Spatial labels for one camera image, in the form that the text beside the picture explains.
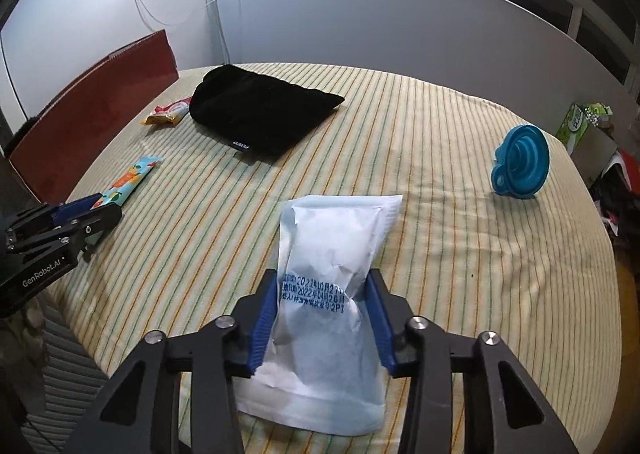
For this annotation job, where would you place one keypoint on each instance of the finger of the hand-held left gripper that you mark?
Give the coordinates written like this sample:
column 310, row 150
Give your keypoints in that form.
column 75, row 208
column 97, row 223

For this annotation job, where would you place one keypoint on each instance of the green carton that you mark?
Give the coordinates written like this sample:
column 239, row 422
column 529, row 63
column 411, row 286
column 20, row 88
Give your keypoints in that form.
column 599, row 114

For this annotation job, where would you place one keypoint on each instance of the white foil pouch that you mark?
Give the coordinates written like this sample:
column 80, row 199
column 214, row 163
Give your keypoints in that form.
column 330, row 244

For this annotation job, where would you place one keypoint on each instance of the blue orange strip snack packet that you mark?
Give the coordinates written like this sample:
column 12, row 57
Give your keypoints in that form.
column 132, row 178

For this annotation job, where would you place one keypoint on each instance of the green printed shopping bag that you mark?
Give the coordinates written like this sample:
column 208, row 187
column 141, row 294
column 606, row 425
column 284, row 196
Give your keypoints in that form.
column 580, row 143

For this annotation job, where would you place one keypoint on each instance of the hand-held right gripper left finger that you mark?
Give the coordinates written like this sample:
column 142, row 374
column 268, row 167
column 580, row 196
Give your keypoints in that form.
column 265, row 319

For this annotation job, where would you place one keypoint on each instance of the dark red storage box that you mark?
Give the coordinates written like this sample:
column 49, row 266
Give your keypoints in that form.
column 100, row 108

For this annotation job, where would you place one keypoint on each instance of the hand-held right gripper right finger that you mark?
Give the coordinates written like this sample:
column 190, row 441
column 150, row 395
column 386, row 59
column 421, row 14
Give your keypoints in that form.
column 378, row 324

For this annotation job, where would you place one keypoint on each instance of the pile of clothes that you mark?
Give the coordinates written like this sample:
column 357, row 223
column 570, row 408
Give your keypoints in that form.
column 620, row 194

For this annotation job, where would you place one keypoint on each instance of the teal collapsible funnel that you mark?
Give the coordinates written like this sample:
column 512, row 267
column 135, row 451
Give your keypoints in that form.
column 522, row 158

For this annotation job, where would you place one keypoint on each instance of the yellow red snack packet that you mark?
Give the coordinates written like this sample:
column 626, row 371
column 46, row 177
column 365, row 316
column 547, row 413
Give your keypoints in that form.
column 167, row 114

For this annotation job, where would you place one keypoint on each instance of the black fabric pouch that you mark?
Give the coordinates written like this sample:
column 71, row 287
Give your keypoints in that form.
column 265, row 108

